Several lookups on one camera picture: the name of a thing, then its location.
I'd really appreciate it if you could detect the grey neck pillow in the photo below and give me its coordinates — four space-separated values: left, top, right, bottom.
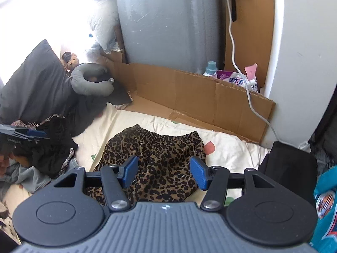
66 63 115 97

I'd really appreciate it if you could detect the dark grey cloth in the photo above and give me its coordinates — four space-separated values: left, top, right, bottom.
63 84 132 137

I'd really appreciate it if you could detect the grey denim garment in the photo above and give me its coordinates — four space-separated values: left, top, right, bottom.
0 161 79 194

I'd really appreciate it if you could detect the teal printed cloth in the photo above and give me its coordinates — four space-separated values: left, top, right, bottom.
309 165 337 253

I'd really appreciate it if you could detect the black folded clothing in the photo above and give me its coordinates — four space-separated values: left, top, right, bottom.
259 141 318 187

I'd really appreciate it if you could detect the purple detergent pouch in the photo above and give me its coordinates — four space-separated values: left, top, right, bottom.
216 70 257 91

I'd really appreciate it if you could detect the cream printed blanket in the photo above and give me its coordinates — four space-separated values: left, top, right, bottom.
0 101 270 245

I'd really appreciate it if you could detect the tall brown board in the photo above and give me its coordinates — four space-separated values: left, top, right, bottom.
224 0 275 90

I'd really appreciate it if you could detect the black crumpled garment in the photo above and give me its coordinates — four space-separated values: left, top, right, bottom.
13 117 78 178

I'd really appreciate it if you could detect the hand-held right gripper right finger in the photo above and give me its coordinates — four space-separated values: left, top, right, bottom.
190 156 277 212

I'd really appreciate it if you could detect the black hanging strap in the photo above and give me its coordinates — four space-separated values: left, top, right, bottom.
230 0 246 23

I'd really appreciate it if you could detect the folded cardboard sheet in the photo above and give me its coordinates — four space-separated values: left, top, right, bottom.
99 50 276 145

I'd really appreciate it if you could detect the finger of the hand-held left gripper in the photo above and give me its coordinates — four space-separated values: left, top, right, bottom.
0 124 51 147

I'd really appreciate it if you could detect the brown plush toy with sunglasses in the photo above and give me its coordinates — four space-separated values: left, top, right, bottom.
61 51 80 71

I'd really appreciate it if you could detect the pink plastic piece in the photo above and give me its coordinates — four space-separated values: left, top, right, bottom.
244 63 258 79

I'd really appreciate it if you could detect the dark grey pillow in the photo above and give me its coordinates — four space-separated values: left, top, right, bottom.
0 39 77 124

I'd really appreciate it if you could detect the white pillow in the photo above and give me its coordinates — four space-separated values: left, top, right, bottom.
86 0 124 54

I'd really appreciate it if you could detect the paisley patterned cloth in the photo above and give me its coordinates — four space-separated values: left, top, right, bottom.
11 114 66 130

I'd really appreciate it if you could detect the white cable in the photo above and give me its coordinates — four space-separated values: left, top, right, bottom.
220 0 279 141

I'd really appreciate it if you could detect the bottle with teal cap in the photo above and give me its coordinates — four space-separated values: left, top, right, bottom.
202 61 218 77

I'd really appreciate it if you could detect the leopard print skirt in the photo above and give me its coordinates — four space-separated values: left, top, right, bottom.
87 124 206 203

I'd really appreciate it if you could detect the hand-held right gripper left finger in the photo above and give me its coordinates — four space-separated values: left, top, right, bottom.
53 155 139 212

